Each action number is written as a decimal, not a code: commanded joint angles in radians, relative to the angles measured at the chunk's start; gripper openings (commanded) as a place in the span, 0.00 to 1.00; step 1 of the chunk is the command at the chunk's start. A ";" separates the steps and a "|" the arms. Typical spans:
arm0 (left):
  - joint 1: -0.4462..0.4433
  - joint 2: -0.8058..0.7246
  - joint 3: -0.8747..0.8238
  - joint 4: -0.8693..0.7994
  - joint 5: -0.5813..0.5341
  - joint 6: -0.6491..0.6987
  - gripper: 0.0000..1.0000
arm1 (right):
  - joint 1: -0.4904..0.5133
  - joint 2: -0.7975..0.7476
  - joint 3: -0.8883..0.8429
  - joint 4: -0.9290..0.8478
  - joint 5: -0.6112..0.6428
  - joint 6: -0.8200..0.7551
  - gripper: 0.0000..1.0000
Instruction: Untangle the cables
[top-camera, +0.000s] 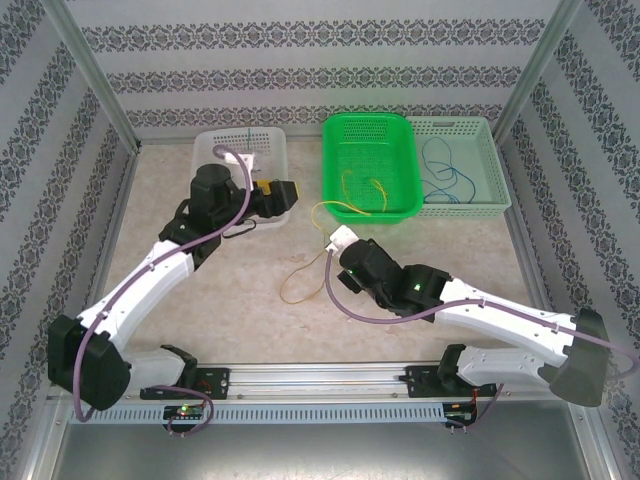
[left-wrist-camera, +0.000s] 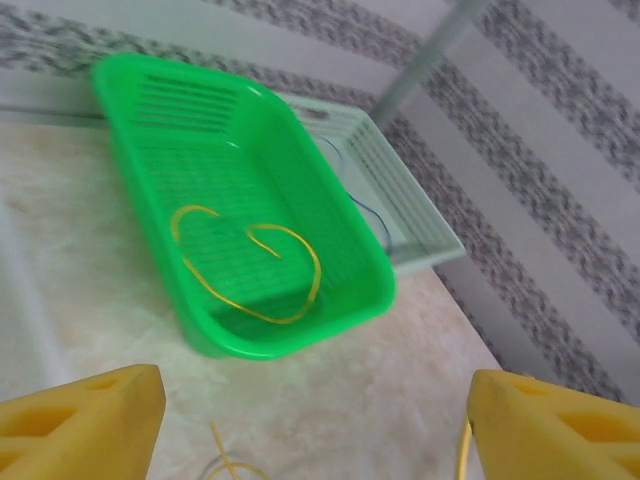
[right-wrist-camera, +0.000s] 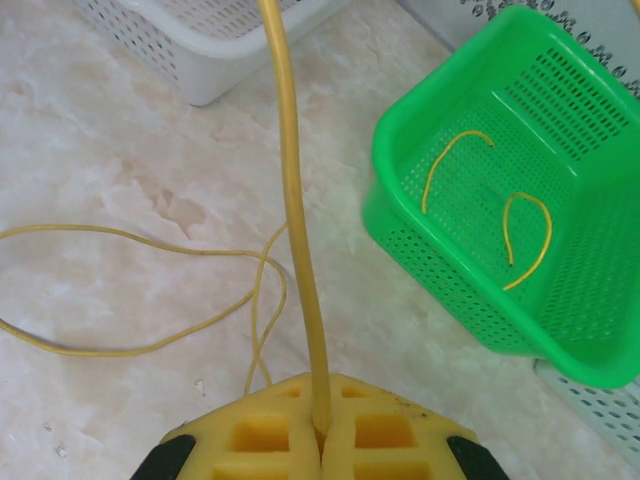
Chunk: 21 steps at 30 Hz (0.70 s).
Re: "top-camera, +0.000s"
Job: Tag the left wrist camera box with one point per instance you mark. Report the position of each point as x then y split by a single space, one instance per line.
242 160

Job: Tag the aluminium side rail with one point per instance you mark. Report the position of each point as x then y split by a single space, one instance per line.
116 212
522 235

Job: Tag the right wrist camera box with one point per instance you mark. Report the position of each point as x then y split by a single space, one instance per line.
341 239

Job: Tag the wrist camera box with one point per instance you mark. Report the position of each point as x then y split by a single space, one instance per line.
341 239
242 160

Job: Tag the pale mint plastic basket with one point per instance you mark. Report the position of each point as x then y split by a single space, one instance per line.
485 170

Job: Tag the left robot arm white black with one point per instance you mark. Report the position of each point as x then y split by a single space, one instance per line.
150 287

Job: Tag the green plastic basket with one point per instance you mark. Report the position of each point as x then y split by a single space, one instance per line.
370 150

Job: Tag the aluminium frame post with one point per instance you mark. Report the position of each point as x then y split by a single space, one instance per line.
537 70
90 70

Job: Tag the grey metal panel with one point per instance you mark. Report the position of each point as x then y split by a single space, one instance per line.
320 450

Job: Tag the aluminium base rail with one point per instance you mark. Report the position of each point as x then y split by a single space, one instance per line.
320 380

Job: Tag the white plastic basket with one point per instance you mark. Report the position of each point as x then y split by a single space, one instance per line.
280 150

